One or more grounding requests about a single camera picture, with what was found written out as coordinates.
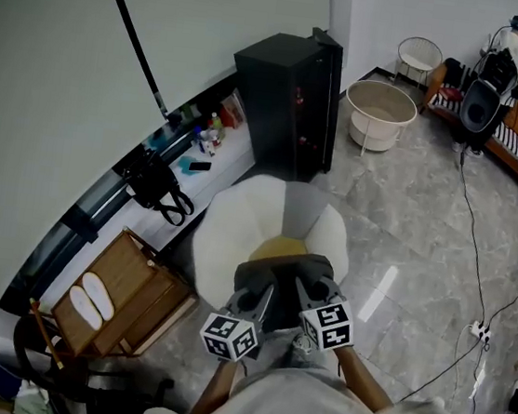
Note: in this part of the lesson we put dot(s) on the white slipper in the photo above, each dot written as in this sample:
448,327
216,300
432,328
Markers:
97,293
86,307

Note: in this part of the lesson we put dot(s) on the black handbag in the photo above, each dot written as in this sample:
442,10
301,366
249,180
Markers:
156,184

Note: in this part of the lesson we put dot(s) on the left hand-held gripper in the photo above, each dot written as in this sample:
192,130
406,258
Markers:
230,336

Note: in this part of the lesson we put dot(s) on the person's right forearm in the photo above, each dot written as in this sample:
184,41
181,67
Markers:
362,380

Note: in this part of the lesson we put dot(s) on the person's left forearm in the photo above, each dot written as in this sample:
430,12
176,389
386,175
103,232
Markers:
213,392

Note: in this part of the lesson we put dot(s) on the teal packet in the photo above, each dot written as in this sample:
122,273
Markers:
184,165

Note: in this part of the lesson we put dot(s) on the red snack packet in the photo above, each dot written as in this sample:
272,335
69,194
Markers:
231,113

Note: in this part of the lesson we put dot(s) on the green bottle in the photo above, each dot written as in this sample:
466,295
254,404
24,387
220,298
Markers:
216,127

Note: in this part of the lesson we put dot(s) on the person's grey trousers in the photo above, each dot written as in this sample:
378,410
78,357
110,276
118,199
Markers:
282,352

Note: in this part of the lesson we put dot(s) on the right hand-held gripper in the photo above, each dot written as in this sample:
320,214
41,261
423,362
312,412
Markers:
330,325

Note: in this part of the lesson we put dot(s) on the wooden side table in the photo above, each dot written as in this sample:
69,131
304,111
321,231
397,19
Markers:
130,279

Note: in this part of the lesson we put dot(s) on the black phone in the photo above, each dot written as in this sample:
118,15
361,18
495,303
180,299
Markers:
200,166

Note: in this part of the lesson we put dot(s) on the white round basket table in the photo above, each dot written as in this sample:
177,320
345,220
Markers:
379,115

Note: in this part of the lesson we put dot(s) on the black pole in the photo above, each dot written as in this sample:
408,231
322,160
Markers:
130,31

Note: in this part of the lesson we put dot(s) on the white low bench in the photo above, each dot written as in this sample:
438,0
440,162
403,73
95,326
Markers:
229,160

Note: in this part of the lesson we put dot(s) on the black round chair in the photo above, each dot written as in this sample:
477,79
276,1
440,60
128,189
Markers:
23,353

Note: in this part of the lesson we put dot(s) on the black cabinet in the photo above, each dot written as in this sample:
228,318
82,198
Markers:
281,101

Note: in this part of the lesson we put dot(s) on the white power strip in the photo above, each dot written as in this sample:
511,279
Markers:
479,331

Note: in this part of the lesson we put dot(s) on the white grey yellow petal seat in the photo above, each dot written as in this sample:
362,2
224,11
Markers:
239,217

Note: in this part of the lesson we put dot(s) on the black garment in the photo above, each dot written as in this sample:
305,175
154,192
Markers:
453,73

